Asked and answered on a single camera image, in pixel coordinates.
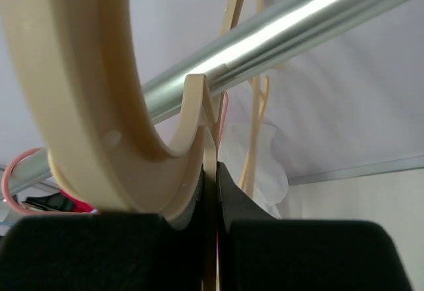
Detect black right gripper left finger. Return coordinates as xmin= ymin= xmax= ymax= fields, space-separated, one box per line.
xmin=1 ymin=178 xmax=204 ymax=290

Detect pale pink t shirt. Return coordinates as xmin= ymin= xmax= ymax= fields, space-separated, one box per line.
xmin=219 ymin=123 xmax=289 ymax=219

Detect cream wooden hanger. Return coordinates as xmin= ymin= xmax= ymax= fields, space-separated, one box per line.
xmin=219 ymin=0 xmax=270 ymax=198

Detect pink wire hanger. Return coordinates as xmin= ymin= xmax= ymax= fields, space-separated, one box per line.
xmin=3 ymin=92 xmax=228 ymax=196

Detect cream hanger of crimson shirt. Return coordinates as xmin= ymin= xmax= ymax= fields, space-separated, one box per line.
xmin=0 ymin=0 xmax=225 ymax=291

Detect metal clothes rack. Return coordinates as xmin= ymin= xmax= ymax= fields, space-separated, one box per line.
xmin=8 ymin=0 xmax=424 ymax=196

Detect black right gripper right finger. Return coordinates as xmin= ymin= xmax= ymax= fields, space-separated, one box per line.
xmin=217 ymin=163 xmax=411 ymax=290

